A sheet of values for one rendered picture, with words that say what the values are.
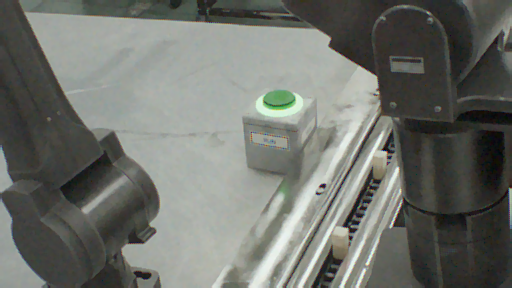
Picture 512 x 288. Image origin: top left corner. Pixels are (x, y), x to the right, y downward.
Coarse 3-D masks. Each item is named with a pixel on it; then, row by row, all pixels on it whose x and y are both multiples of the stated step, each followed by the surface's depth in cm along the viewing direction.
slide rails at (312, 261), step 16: (384, 128) 88; (368, 144) 86; (384, 144) 86; (368, 160) 83; (352, 176) 80; (368, 176) 81; (384, 176) 80; (352, 192) 78; (384, 192) 78; (336, 208) 76; (368, 208) 76; (384, 208) 75; (320, 224) 74; (336, 224) 74; (368, 224) 73; (320, 240) 72; (368, 240) 71; (304, 256) 70; (320, 256) 70; (352, 256) 70; (304, 272) 68; (352, 272) 68
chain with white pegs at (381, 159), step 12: (384, 156) 80; (384, 168) 81; (372, 180) 81; (372, 192) 80; (360, 204) 78; (360, 216) 77; (336, 228) 70; (348, 228) 75; (336, 240) 70; (336, 252) 71; (324, 276) 69
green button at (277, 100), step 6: (276, 90) 87; (282, 90) 87; (264, 96) 86; (270, 96) 85; (276, 96) 85; (282, 96) 85; (288, 96) 85; (294, 96) 85; (264, 102) 85; (270, 102) 84; (276, 102) 84; (282, 102) 84; (288, 102) 84; (294, 102) 85; (270, 108) 84; (276, 108) 84; (282, 108) 84
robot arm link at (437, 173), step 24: (408, 120) 36; (456, 120) 35; (480, 120) 34; (504, 120) 34; (408, 144) 36; (432, 144) 35; (456, 144) 35; (480, 144) 35; (504, 144) 36; (408, 168) 37; (432, 168) 36; (456, 168) 35; (480, 168) 35; (504, 168) 37; (408, 192) 38; (432, 192) 37; (456, 192) 36; (480, 192) 36; (504, 192) 37; (456, 216) 38
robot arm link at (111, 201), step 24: (96, 168) 61; (72, 192) 58; (96, 192) 58; (120, 192) 60; (96, 216) 57; (120, 216) 59; (144, 216) 61; (120, 240) 60; (144, 240) 61; (120, 264) 59
